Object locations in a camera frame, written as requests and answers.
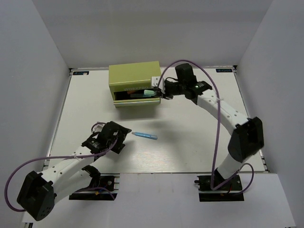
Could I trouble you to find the left blue corner label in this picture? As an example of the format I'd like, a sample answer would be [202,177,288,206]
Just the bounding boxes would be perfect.
[73,71,89,76]

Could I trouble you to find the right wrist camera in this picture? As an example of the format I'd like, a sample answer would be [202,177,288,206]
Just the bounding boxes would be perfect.
[151,76,165,94]

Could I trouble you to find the green capped highlighter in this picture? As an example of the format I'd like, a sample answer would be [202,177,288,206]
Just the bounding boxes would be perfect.
[143,90,157,97]

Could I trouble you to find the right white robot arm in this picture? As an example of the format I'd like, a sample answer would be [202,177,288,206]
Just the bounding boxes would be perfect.
[152,61,264,190]

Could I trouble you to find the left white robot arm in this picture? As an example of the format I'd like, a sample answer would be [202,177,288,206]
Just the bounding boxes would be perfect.
[17,121,131,221]

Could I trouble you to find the blue highlighter pen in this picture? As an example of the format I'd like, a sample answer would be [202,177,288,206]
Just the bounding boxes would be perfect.
[132,132,158,140]

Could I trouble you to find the right blue corner label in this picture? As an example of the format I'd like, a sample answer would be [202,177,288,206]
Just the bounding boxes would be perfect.
[216,68,233,73]

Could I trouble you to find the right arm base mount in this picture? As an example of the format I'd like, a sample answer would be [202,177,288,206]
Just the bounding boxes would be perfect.
[194,174,245,202]

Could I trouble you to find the drawer of chest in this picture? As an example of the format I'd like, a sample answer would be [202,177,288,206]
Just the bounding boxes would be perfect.
[113,88,161,107]

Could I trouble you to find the green metal drawer chest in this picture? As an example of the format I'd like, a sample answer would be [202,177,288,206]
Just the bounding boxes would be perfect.
[108,61,161,99]

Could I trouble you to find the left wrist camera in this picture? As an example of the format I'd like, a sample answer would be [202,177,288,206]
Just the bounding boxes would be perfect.
[91,122,105,133]

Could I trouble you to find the blue corner label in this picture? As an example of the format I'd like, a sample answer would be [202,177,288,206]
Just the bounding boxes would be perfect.
[216,68,233,73]
[73,71,89,76]

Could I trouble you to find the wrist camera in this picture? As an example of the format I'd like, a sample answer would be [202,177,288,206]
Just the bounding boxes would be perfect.
[151,76,165,94]
[91,122,105,133]

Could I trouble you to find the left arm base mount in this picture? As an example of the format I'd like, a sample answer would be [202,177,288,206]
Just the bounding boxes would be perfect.
[68,174,120,201]

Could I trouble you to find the blue capped highlighter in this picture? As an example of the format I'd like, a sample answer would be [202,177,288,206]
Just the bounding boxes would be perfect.
[130,94,147,98]

